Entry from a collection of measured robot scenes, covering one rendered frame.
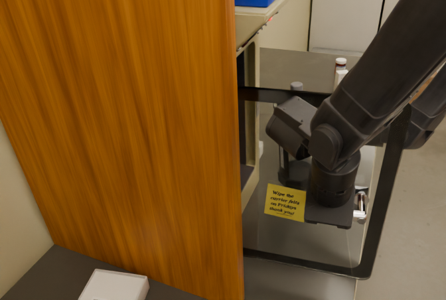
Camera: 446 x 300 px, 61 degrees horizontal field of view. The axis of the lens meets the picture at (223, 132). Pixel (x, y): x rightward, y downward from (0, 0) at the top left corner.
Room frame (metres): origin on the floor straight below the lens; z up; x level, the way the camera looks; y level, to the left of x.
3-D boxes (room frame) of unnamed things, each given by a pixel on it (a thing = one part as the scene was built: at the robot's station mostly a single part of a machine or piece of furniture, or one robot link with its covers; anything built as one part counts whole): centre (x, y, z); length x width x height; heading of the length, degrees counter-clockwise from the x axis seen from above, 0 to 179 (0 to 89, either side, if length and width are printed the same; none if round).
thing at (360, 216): (0.45, -0.19, 1.20); 0.10 x 0.05 x 0.03; 72
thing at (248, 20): (0.67, -0.08, 1.46); 0.32 x 0.11 x 0.10; 155
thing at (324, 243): (0.50, -0.13, 1.19); 0.30 x 0.01 x 0.40; 72
